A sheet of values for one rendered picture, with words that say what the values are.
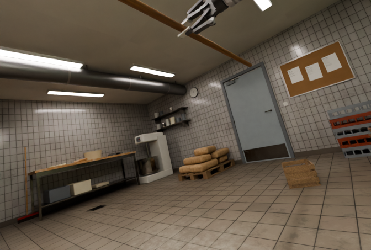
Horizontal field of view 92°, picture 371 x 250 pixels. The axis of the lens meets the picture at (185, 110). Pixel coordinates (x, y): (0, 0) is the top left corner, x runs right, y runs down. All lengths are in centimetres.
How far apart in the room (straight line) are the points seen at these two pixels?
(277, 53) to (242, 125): 178
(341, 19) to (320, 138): 218
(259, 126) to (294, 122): 69
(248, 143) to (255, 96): 113
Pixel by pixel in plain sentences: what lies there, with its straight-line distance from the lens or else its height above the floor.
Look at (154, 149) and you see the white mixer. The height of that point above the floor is 84.
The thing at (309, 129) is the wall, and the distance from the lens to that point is 429.
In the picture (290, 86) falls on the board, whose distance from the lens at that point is 433.
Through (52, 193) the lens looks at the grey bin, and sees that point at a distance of 475.
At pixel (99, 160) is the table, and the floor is 84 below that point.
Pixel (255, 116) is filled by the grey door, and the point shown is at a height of 102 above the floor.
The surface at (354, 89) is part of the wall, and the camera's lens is 426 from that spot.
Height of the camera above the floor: 70
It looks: 11 degrees up
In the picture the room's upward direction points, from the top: 13 degrees counter-clockwise
